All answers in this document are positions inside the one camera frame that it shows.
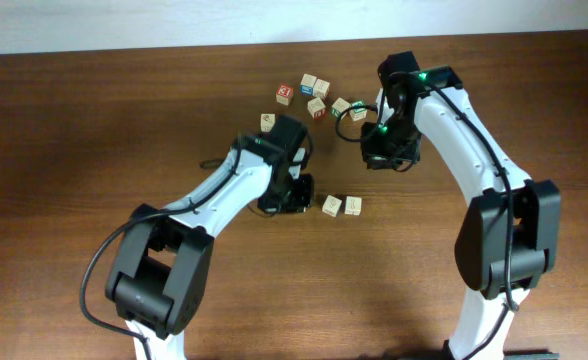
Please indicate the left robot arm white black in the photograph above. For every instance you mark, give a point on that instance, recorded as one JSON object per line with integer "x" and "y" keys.
{"x": 158, "y": 278}

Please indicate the green letter B block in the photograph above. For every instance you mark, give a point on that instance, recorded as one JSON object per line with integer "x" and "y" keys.
{"x": 358, "y": 110}

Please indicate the green sided wooden block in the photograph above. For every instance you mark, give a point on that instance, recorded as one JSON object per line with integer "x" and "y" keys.
{"x": 340, "y": 108}

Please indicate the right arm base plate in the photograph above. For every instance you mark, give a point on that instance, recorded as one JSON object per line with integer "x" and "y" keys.
{"x": 538, "y": 354}

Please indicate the red number wooden block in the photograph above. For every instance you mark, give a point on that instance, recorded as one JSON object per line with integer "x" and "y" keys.
{"x": 284, "y": 94}

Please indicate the blue sided wooden block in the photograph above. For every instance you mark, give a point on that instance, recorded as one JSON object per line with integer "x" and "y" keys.
{"x": 307, "y": 84}

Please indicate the red sided wooden block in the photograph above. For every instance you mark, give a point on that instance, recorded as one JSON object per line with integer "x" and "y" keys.
{"x": 316, "y": 108}

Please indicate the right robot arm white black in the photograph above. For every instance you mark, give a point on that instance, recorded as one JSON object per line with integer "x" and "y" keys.
{"x": 508, "y": 238}

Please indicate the carrot picture wooden block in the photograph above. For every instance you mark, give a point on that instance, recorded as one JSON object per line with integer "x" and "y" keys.
{"x": 267, "y": 121}

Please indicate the blue edged wooden block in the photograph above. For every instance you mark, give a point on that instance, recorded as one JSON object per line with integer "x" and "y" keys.
{"x": 331, "y": 205}

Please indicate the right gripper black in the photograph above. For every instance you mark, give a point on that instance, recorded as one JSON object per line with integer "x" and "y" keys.
{"x": 387, "y": 156}

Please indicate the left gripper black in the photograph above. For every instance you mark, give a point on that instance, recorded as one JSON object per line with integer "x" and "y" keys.
{"x": 305, "y": 198}

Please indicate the plain picture wooden block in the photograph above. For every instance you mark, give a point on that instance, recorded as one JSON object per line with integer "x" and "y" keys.
{"x": 321, "y": 89}

